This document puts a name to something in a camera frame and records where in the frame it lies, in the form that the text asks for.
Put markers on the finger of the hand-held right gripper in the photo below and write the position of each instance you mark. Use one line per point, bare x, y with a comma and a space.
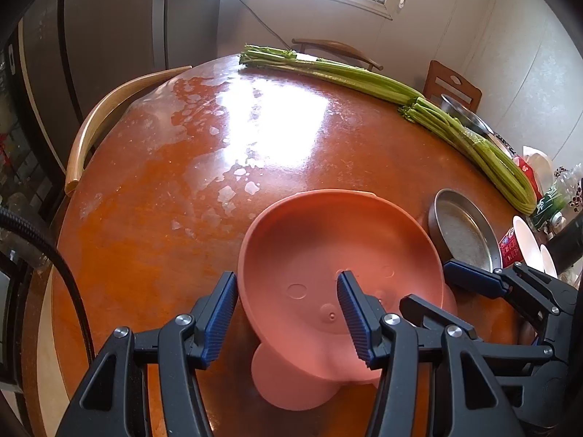
416, 309
471, 277

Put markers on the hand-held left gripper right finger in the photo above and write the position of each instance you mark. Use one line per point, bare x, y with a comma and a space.
357, 323

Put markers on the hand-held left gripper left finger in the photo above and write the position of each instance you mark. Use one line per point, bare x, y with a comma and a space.
218, 323

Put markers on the round steel plate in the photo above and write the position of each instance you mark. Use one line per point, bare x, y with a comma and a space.
464, 232

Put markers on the red paper bowl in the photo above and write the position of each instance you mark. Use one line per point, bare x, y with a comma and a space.
510, 248

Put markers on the pink animal-shaped plate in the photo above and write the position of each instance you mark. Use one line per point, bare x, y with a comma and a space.
309, 246

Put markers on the black thermos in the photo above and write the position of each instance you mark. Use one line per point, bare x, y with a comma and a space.
569, 246

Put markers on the clear bottle green label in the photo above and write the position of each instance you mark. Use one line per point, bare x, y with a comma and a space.
551, 202

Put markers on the red tissue pack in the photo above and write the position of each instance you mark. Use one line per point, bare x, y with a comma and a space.
524, 168

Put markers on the wrapped celery bunch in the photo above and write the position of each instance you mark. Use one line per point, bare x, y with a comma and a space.
478, 150

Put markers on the deep steel bowl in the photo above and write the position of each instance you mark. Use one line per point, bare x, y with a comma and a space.
464, 114

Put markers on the wooden slat-back chair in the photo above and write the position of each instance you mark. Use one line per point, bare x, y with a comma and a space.
444, 84

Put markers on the light wooden curved chair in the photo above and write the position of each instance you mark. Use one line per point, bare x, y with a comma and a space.
104, 109

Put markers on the long celery bunch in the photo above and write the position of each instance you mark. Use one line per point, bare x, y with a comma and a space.
337, 75

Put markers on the dark glass cabinet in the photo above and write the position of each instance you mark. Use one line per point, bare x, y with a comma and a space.
22, 154

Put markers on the dark wooden curved chair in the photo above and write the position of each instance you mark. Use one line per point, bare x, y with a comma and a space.
337, 46

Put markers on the grey refrigerator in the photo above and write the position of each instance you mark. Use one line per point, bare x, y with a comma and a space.
104, 45

